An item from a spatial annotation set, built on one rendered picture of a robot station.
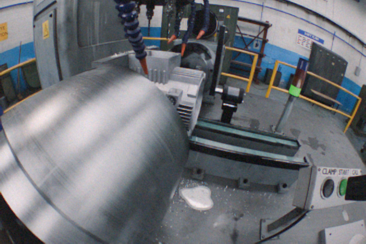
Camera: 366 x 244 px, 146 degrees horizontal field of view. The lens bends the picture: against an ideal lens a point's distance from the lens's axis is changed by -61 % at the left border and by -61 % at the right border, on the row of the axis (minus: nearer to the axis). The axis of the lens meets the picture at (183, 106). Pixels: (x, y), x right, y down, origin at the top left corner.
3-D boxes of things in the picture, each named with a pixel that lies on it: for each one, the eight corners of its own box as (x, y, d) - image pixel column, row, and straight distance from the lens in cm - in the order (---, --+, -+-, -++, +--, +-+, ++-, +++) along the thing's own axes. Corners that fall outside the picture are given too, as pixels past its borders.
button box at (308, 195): (291, 206, 30) (309, 211, 26) (298, 167, 29) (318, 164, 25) (341, 201, 42) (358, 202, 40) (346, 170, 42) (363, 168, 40)
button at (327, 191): (315, 197, 28) (323, 197, 27) (318, 178, 28) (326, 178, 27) (326, 196, 30) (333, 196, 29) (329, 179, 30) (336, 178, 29)
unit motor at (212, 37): (181, 74, 91) (187, 6, 89) (193, 64, 122) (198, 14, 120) (221, 81, 88) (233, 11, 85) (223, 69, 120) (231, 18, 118)
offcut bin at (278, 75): (275, 84, 559) (281, 63, 547) (278, 89, 516) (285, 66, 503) (262, 80, 546) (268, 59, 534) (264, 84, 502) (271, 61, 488)
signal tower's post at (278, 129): (272, 134, 83) (302, 58, 72) (269, 125, 89) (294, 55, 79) (284, 136, 87) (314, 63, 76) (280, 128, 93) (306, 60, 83)
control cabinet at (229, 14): (197, 81, 366) (206, 3, 353) (201, 77, 411) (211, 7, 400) (225, 88, 357) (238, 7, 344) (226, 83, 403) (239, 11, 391)
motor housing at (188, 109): (125, 129, 47) (118, 71, 38) (152, 103, 60) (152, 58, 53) (186, 149, 40) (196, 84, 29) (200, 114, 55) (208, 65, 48)
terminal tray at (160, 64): (128, 79, 42) (127, 54, 40) (146, 69, 51) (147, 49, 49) (166, 86, 37) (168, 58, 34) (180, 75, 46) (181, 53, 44)
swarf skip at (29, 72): (31, 97, 434) (23, 65, 418) (25, 91, 524) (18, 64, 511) (66, 80, 466) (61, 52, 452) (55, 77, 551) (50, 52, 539)
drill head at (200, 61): (151, 99, 64) (151, 42, 57) (179, 75, 99) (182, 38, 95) (207, 113, 58) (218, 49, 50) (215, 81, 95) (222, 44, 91)
